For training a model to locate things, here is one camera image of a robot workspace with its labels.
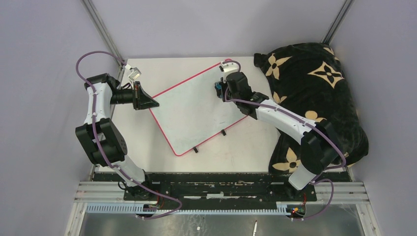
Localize red framed whiteboard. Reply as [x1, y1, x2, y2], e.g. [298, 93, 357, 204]
[150, 62, 246, 156]

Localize aluminium corner post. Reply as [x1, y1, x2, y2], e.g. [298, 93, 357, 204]
[321, 0, 355, 44]
[81, 0, 127, 105]

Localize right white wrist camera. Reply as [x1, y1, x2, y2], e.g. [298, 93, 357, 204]
[219, 59, 241, 73]

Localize black floral plush blanket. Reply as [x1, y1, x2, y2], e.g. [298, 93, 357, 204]
[254, 42, 369, 166]

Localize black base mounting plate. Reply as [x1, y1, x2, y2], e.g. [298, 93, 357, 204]
[90, 172, 353, 211]

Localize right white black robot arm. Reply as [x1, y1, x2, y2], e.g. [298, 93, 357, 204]
[214, 72, 346, 201]

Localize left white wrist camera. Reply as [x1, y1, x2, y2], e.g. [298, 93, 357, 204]
[125, 64, 142, 82]

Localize left aluminium corner post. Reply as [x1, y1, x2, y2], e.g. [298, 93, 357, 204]
[81, 0, 127, 105]

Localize white marker pen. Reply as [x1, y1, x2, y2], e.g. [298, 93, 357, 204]
[252, 220, 258, 236]

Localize right aluminium corner post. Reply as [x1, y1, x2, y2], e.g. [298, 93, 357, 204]
[321, 0, 355, 44]

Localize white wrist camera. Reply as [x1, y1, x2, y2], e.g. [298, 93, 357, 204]
[219, 59, 241, 73]
[125, 64, 142, 82]

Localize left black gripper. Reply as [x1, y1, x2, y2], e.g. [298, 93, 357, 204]
[110, 81, 160, 111]

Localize aluminium frame rails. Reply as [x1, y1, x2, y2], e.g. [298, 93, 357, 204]
[64, 181, 380, 236]

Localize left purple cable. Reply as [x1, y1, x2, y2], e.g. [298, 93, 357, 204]
[76, 50, 183, 220]

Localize blue whiteboard eraser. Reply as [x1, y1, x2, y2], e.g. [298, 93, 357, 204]
[214, 82, 222, 98]

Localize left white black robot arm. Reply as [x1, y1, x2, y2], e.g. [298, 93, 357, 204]
[75, 73, 160, 200]

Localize blue toothed cable duct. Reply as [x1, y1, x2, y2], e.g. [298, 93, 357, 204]
[86, 203, 291, 216]

